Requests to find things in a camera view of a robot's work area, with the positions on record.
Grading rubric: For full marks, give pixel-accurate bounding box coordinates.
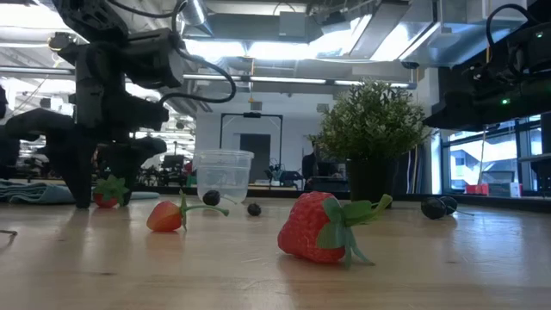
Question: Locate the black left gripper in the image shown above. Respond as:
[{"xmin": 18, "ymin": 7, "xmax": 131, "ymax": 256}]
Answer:
[{"xmin": 3, "ymin": 40, "xmax": 170, "ymax": 210}]

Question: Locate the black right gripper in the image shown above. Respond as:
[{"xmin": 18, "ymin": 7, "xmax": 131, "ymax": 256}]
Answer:
[{"xmin": 424, "ymin": 84, "xmax": 496, "ymax": 133}]

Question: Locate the small strawberry with leafy crown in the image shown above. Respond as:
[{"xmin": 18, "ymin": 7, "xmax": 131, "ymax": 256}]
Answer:
[{"xmin": 92, "ymin": 174, "xmax": 130, "ymax": 210}]

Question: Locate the small long-stemmed strawberry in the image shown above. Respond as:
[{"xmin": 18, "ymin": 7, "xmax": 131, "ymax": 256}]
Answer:
[{"xmin": 145, "ymin": 189, "xmax": 230, "ymax": 233}]

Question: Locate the large red strawberry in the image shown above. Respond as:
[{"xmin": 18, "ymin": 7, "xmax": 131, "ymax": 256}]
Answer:
[{"xmin": 277, "ymin": 191, "xmax": 393, "ymax": 269}]

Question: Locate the clear plastic tupperware container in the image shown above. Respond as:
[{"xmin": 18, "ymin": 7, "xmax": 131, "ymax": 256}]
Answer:
[{"xmin": 192, "ymin": 149, "xmax": 255, "ymax": 204}]

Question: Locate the folded teal cloth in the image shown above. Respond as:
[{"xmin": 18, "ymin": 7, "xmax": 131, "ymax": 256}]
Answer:
[{"xmin": 0, "ymin": 178, "xmax": 161, "ymax": 206}]

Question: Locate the teal and white box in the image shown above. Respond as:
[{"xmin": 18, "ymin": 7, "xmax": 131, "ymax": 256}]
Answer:
[{"xmin": 488, "ymin": 182, "xmax": 523, "ymax": 198}]

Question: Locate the green plant in black pot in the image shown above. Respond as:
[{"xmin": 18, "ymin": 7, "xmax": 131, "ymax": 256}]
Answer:
[{"xmin": 307, "ymin": 79, "xmax": 431, "ymax": 210}]

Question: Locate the long linear ceiling light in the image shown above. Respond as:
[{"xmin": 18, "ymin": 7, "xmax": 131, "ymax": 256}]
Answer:
[{"xmin": 0, "ymin": 64, "xmax": 417, "ymax": 90}]

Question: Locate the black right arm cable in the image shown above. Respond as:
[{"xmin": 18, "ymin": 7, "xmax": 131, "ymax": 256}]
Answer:
[{"xmin": 486, "ymin": 3, "xmax": 542, "ymax": 51}]

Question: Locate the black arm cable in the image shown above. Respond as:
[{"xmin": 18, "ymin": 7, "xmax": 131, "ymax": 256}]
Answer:
[
  {"xmin": 486, "ymin": 3, "xmax": 542, "ymax": 51},
  {"xmin": 107, "ymin": 0, "xmax": 238, "ymax": 107}
]

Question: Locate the black table frame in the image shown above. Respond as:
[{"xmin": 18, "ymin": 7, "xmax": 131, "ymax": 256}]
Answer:
[{"xmin": 128, "ymin": 184, "xmax": 551, "ymax": 214}]

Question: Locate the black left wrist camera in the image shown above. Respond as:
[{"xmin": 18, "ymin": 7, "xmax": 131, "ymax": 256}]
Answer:
[{"xmin": 124, "ymin": 28, "xmax": 187, "ymax": 90}]

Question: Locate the ceiling dome camera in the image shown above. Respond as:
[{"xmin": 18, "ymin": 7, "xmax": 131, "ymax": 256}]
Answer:
[{"xmin": 46, "ymin": 33, "xmax": 77, "ymax": 52}]

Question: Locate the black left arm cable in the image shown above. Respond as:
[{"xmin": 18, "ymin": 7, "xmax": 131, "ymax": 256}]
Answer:
[{"xmin": 107, "ymin": 0, "xmax": 238, "ymax": 107}]

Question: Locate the black gantry frame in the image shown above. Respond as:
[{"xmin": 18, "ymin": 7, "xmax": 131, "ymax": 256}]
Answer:
[{"xmin": 219, "ymin": 112, "xmax": 284, "ymax": 182}]

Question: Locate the round silver air duct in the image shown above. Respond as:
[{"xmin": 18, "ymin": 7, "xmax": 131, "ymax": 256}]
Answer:
[{"xmin": 178, "ymin": 0, "xmax": 214, "ymax": 38}]

